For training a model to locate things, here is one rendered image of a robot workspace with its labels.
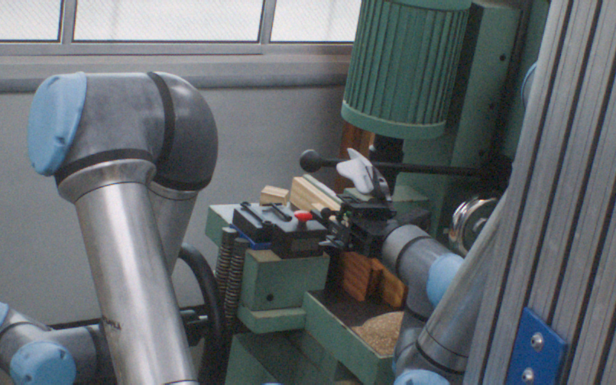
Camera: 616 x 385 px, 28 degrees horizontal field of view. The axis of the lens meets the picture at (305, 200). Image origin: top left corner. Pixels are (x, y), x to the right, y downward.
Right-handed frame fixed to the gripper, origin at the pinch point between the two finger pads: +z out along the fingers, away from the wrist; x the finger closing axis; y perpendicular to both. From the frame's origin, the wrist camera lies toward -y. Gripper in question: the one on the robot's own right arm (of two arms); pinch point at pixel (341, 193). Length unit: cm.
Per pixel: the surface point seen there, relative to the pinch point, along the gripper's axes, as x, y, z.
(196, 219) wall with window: 69, -58, 149
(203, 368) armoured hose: 37.1, 10.5, 12.5
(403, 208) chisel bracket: 6.0, -19.7, 8.7
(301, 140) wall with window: 44, -90, 151
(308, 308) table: 21.4, -0.8, 2.7
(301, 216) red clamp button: 7.0, 1.4, 7.3
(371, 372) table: 22.1, -0.8, -17.1
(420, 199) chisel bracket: 4.6, -23.2, 9.0
